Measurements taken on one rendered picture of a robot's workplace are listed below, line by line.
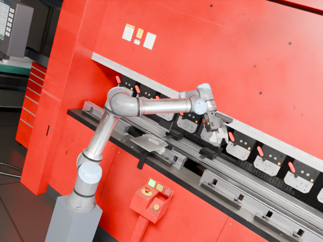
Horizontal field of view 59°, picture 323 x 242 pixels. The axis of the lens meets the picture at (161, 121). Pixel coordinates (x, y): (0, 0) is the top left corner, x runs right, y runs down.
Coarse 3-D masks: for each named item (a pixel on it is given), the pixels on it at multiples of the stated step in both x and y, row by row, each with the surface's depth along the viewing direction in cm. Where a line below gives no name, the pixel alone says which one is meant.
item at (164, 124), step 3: (162, 120) 219; (165, 120) 217; (159, 123) 220; (162, 123) 219; (165, 123) 218; (168, 123) 216; (171, 123) 215; (159, 126) 222; (162, 126) 219; (165, 126) 218; (168, 126) 217; (171, 126) 217; (165, 129) 219; (168, 129) 217; (168, 132) 218
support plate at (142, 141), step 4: (140, 136) 213; (144, 136) 215; (148, 136) 218; (152, 136) 221; (132, 140) 201; (136, 140) 203; (140, 140) 206; (144, 140) 208; (148, 140) 211; (140, 144) 199; (144, 144) 202; (148, 144) 204; (152, 144) 207; (156, 144) 210; (160, 144) 212; (164, 144) 215; (144, 148) 197; (148, 148) 197; (152, 148) 200; (156, 148) 202
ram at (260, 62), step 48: (144, 0) 214; (192, 0) 195; (240, 0) 180; (96, 48) 240; (144, 48) 217; (192, 48) 198; (240, 48) 183; (288, 48) 169; (240, 96) 185; (288, 96) 171; (288, 144) 174
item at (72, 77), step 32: (64, 0) 225; (96, 0) 221; (64, 32) 228; (96, 32) 235; (64, 64) 231; (96, 64) 252; (64, 96) 238; (96, 96) 272; (32, 160) 262; (32, 192) 266
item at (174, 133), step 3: (171, 129) 243; (171, 132) 239; (174, 132) 239; (177, 132) 242; (168, 135) 235; (171, 135) 238; (174, 135) 236; (177, 135) 236; (180, 135) 240; (183, 135) 244; (162, 138) 225; (165, 138) 226; (168, 138) 230; (174, 138) 236; (177, 138) 235; (180, 138) 241
